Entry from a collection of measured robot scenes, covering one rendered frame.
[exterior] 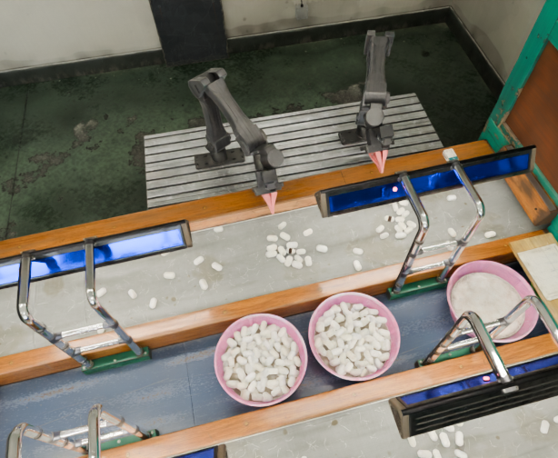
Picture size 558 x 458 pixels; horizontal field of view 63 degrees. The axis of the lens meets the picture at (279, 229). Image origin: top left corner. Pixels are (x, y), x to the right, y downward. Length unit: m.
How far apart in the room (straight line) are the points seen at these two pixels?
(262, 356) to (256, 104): 2.02
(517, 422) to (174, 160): 1.46
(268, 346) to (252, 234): 0.40
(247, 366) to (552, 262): 1.00
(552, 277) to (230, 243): 1.02
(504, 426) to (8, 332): 1.46
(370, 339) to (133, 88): 2.49
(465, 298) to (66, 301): 1.26
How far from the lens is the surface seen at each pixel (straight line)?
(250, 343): 1.39
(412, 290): 1.53
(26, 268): 1.23
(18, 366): 1.56
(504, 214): 1.76
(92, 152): 3.04
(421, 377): 1.39
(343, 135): 1.93
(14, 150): 3.27
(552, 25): 1.64
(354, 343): 1.41
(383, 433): 1.36
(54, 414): 1.57
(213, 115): 1.65
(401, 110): 2.09
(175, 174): 1.86
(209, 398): 1.44
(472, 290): 1.57
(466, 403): 1.04
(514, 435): 1.46
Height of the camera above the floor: 2.06
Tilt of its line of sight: 58 degrees down
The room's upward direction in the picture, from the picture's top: 3 degrees counter-clockwise
